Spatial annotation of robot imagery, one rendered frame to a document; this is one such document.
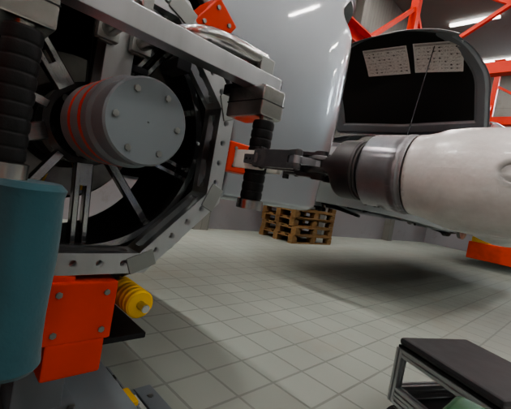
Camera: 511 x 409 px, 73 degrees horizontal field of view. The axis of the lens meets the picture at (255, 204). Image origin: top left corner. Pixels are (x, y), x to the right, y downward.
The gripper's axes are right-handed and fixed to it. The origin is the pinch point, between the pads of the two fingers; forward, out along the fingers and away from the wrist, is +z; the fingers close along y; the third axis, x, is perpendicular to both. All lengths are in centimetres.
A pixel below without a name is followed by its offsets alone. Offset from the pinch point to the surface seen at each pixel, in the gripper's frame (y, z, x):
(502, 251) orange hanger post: 344, 24, -19
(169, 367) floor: 43, 76, -83
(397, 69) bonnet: 287, 127, 139
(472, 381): 83, -20, -49
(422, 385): 106, -1, -67
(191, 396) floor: 39, 55, -83
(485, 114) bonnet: 314, 51, 98
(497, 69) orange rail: 576, 115, 244
